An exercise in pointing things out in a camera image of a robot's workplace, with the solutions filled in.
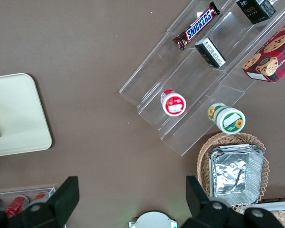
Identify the Snickers bar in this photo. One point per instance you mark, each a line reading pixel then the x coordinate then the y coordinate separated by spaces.
pixel 199 26

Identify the clear acrylic stepped stand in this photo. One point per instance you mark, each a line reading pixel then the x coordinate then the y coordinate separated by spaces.
pixel 187 78

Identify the clear acrylic bottle rack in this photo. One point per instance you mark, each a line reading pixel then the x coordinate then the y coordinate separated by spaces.
pixel 29 196

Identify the stacked aluminium foil trays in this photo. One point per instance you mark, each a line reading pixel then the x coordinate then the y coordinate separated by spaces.
pixel 235 173

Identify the red tartan cookie box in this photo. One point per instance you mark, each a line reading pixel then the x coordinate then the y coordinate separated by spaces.
pixel 273 54

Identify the small black box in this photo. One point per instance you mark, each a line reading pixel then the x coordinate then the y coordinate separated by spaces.
pixel 254 12
pixel 210 53

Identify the green lid yogurt cup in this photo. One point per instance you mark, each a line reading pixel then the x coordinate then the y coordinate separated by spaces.
pixel 230 120

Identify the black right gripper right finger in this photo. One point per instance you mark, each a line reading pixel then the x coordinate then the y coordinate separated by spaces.
pixel 206 213

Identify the light wicker basket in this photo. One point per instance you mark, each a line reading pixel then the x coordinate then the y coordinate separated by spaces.
pixel 204 154

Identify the red lid yogurt cup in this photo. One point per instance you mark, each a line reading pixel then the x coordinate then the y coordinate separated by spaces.
pixel 173 104

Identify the cream plastic tray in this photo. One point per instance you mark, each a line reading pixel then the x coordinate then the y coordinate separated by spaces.
pixel 19 114

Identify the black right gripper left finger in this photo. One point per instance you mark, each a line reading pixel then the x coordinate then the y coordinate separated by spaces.
pixel 54 211

